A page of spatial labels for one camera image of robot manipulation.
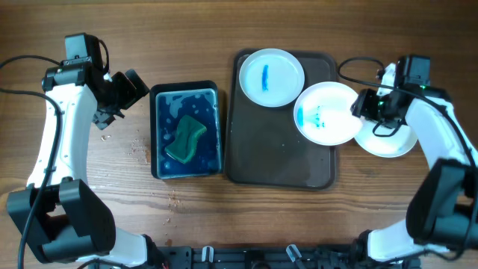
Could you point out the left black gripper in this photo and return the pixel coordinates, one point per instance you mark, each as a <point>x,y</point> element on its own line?
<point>104,116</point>

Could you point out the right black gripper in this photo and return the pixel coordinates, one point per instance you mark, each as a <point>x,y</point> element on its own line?
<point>363,103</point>

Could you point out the white plate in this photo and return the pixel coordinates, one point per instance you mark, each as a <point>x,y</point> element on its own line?
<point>387,147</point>
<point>322,114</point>
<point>271,78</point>

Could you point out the green scrubbing sponge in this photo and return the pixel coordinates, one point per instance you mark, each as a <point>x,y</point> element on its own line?
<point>188,133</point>

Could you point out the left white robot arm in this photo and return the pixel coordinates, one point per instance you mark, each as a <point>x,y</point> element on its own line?
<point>60,218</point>

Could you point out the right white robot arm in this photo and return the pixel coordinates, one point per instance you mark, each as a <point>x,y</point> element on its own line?
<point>442,217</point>

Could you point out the dark brown serving tray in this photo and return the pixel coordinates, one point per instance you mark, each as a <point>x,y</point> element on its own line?
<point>264,147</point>

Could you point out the black tub of blue water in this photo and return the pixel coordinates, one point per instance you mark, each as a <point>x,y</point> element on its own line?
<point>168,104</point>

